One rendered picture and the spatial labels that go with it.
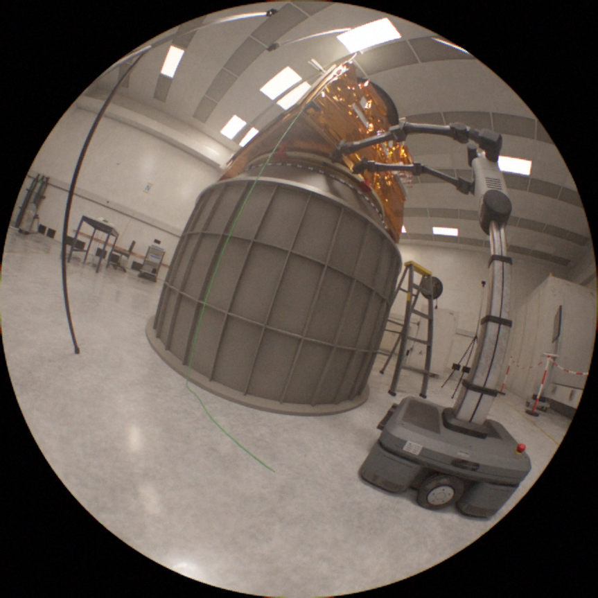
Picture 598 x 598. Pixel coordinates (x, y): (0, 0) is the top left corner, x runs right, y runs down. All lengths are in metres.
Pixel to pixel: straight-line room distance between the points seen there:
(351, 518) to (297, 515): 0.16
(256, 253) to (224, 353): 0.53
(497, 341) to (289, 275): 0.97
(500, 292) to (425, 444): 0.62
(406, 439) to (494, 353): 0.46
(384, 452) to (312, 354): 0.60
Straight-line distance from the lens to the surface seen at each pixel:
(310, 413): 1.05
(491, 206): 1.04
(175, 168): 6.95
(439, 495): 0.79
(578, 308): 7.00
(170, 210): 6.44
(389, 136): 1.34
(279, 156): 1.71
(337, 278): 1.01
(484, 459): 0.75
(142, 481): 0.60
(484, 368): 0.84
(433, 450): 0.68
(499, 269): 0.94
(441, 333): 4.51
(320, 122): 1.61
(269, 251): 0.95
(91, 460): 0.64
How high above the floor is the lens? 0.51
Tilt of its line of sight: 4 degrees up
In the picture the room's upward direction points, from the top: 18 degrees clockwise
